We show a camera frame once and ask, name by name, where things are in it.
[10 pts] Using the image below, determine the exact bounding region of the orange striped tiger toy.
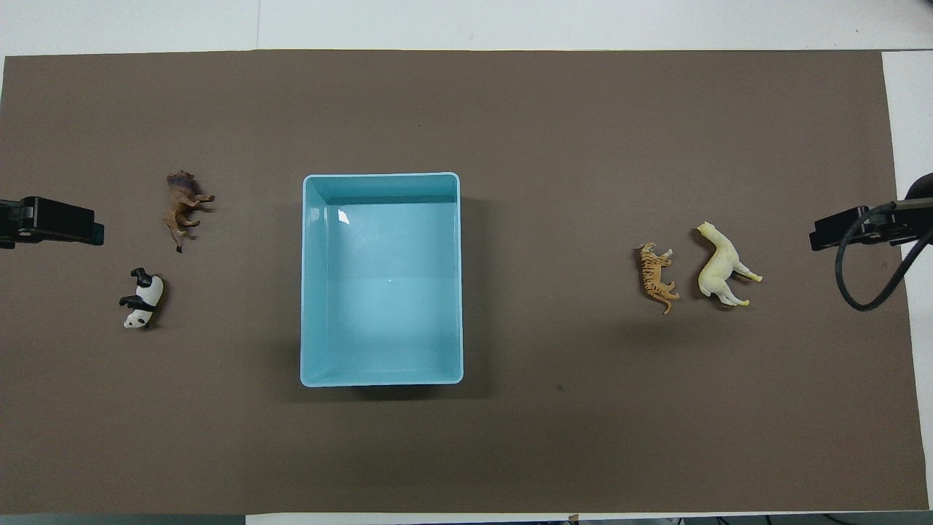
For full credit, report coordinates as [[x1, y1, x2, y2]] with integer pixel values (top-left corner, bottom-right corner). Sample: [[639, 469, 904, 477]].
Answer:
[[639, 241, 681, 316]]

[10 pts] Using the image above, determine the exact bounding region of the brown lion toy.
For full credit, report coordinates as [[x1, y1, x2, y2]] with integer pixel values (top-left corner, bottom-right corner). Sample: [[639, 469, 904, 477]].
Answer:
[[164, 171, 216, 254]]

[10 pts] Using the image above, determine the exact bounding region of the light blue storage box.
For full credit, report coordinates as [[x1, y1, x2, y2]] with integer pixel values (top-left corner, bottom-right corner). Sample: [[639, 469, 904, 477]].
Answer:
[[300, 172, 464, 387]]

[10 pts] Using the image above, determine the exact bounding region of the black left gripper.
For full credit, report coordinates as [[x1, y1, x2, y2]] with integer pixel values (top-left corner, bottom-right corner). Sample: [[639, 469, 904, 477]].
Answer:
[[0, 195, 105, 249]]

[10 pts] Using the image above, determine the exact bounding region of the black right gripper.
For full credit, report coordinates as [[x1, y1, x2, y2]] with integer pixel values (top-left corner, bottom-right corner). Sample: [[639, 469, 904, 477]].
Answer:
[[809, 205, 933, 252]]

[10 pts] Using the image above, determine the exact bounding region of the black and white panda toy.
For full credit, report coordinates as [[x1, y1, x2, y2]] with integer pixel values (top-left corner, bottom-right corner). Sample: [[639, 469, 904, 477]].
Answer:
[[119, 267, 165, 330]]

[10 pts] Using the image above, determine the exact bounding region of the brown table mat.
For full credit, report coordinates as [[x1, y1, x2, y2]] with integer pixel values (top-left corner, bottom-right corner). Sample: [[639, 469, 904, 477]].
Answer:
[[0, 49, 929, 516]]

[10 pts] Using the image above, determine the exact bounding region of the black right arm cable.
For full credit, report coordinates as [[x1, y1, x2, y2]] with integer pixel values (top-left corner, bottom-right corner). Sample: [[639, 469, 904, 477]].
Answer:
[[834, 202, 933, 313]]

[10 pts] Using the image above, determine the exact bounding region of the cream llama toy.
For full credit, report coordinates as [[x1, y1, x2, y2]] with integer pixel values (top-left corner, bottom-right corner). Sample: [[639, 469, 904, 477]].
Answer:
[[694, 221, 764, 308]]

